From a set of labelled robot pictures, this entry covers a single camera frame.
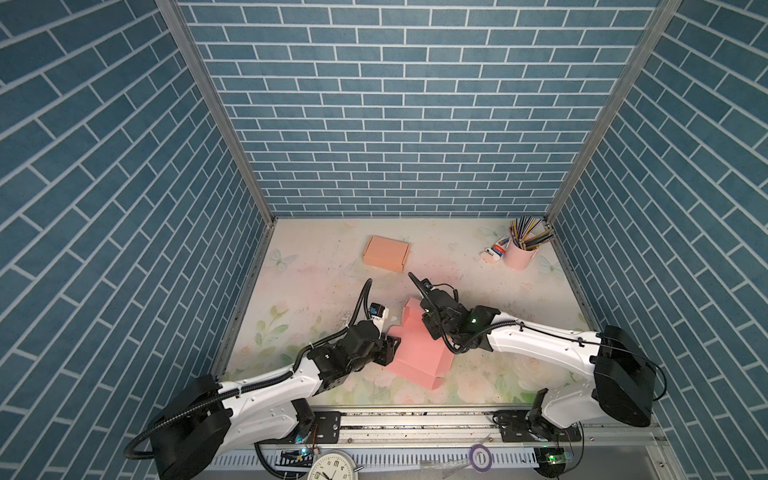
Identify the aluminium rail frame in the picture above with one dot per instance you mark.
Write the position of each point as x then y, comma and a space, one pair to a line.
434, 442

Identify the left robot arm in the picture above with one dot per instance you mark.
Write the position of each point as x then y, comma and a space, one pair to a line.
209, 418

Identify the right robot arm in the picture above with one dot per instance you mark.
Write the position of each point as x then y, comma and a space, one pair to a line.
617, 380

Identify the pink pencil cup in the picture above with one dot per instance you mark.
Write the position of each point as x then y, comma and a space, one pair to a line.
516, 258

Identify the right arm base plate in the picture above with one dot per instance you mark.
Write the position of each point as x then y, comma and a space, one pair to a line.
516, 426

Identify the green lit circuit board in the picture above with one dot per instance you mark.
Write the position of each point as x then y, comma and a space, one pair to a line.
551, 462

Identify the white analog clock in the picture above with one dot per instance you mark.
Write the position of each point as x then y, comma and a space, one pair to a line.
334, 465

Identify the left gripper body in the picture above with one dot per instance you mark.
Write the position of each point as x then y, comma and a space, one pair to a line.
358, 365

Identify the coloured pencils bundle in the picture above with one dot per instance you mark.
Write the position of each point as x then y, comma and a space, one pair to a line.
528, 233

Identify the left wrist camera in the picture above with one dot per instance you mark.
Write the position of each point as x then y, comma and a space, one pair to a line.
379, 315

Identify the purple tape roll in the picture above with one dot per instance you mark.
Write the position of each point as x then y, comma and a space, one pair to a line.
480, 458

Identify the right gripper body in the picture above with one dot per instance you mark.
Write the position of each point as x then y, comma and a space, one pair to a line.
434, 329

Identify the pink paper box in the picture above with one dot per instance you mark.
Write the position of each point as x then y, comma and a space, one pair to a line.
419, 358

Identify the orange paper box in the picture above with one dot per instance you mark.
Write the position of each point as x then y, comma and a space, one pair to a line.
385, 253

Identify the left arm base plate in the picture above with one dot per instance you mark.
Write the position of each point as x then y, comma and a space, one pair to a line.
314, 427

